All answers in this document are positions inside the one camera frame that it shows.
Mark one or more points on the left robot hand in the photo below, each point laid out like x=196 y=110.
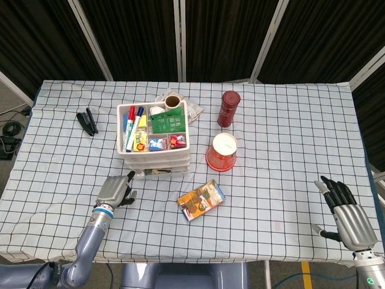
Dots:
x=112 y=189

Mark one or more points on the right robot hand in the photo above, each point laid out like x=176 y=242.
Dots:
x=355 y=222

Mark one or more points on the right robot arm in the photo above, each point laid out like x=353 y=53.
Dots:
x=368 y=271

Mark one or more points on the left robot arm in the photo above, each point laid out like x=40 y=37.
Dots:
x=90 y=238

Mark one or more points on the white drawer organizer box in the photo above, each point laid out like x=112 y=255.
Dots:
x=153 y=152

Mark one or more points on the yellow cartoon sticker pack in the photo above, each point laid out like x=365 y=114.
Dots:
x=139 y=141

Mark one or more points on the blue candy packet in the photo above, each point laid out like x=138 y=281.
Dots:
x=156 y=144

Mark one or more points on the red cap whiteboard marker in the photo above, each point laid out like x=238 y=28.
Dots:
x=130 y=126

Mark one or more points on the blue card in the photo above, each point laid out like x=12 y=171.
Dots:
x=125 y=122

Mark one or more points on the black binder clip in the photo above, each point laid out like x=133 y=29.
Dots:
x=87 y=122

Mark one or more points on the yellow note pad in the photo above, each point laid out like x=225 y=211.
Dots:
x=143 y=121

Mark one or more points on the red candy packet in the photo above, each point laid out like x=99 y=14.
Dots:
x=177 y=141

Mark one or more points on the white black checked tablecloth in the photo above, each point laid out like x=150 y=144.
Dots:
x=285 y=180

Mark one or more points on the green tea packet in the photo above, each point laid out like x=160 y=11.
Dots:
x=168 y=125
x=177 y=112

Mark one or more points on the orange printed carton box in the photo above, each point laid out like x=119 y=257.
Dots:
x=201 y=200

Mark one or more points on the white table leg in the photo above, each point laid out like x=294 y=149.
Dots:
x=267 y=275

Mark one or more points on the brown cardboard tube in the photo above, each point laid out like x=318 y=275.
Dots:
x=173 y=103

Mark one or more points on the grey robot torso base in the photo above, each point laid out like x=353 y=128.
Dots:
x=180 y=277

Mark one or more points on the crumpled newspaper wrapper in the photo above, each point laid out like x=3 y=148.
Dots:
x=194 y=111

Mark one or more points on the black power adapter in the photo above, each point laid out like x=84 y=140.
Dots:
x=7 y=147

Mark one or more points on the orange paper cup red lid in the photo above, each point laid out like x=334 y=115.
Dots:
x=222 y=153

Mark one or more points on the dark red thermos bottle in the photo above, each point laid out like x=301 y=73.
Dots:
x=228 y=111

